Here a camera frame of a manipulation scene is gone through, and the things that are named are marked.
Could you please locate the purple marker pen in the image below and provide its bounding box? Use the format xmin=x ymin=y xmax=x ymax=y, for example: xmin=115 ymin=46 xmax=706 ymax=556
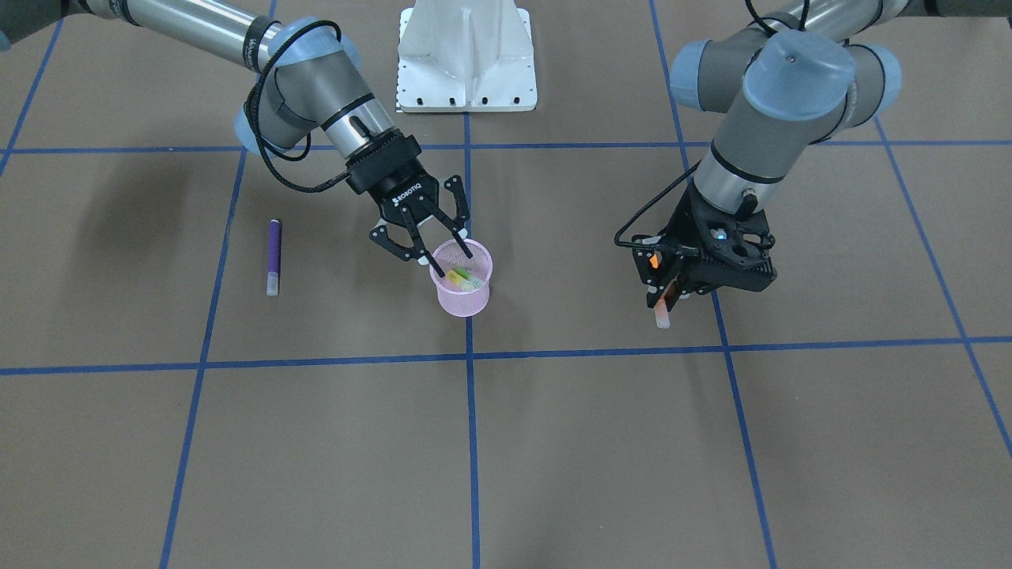
xmin=265 ymin=219 xmax=281 ymax=296

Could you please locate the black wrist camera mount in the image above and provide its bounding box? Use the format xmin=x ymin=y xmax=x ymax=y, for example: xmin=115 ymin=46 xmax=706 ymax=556
xmin=660 ymin=178 xmax=776 ymax=278

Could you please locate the orange marker pen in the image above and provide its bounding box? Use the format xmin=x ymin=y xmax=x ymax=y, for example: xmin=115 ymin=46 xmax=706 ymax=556
xmin=648 ymin=251 xmax=671 ymax=329

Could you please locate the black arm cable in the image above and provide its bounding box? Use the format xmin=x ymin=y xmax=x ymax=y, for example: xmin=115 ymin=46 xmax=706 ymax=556
xmin=245 ymin=20 xmax=353 ymax=194

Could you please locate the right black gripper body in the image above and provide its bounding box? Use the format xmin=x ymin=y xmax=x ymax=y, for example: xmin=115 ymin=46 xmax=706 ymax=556
xmin=346 ymin=133 xmax=440 ymax=224

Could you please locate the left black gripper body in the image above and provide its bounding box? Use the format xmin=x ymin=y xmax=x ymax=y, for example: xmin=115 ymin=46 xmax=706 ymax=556
xmin=630 ymin=237 xmax=777 ymax=296

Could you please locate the green marker pen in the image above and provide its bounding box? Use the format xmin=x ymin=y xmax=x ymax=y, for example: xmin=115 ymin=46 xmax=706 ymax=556
xmin=455 ymin=267 xmax=485 ymax=289

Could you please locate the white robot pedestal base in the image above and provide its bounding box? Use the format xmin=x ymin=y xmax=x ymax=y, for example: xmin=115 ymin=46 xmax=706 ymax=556
xmin=395 ymin=1 xmax=538 ymax=113

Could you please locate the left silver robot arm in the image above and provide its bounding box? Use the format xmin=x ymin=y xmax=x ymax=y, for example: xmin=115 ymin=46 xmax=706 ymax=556
xmin=614 ymin=1 xmax=1010 ymax=315

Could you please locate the pink mesh pen holder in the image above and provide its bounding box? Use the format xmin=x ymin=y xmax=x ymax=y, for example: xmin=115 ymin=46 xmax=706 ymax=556
xmin=428 ymin=238 xmax=494 ymax=318

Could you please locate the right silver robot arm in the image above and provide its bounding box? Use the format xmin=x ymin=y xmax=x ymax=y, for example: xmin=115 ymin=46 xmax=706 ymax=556
xmin=2 ymin=1 xmax=474 ymax=277

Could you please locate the yellow marker pen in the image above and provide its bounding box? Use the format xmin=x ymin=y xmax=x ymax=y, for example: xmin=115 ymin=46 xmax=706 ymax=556
xmin=445 ymin=269 xmax=476 ymax=292

